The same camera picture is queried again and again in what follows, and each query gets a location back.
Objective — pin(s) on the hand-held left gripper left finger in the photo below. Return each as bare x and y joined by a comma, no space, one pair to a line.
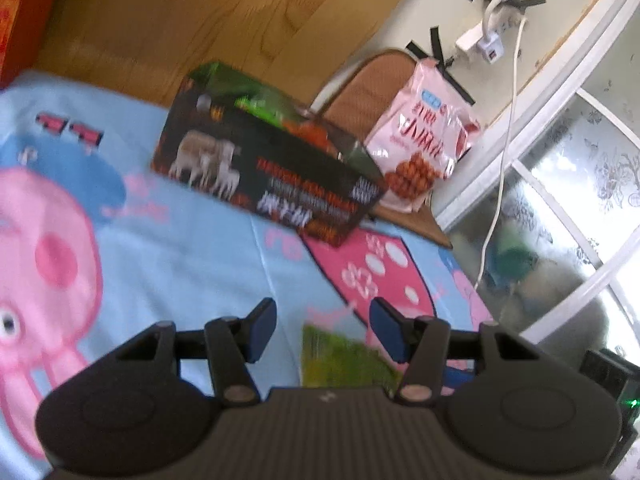
261,330

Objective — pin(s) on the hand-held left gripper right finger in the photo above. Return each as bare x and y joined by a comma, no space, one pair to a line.
387,332

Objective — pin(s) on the glossy green-yellow snack packet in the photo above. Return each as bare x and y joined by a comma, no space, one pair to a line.
345,360

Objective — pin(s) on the black tin box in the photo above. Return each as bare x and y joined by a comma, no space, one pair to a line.
260,180

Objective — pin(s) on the cartoon pig printed bedsheet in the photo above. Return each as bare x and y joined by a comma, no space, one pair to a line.
200,260

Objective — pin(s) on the pink snack bag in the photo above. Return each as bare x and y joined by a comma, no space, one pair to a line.
420,145

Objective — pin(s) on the brown cushioned chair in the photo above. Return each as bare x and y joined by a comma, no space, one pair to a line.
360,95

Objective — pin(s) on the white framed glass door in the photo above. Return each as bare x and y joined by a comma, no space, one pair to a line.
550,125

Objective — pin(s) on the white power strip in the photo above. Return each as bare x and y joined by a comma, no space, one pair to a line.
467,40

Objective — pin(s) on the wooden headboard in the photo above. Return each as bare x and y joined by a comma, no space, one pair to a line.
200,20

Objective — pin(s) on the red gift bag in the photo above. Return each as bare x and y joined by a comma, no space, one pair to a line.
20,20

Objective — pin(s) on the white wall charger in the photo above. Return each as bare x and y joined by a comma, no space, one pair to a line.
489,51

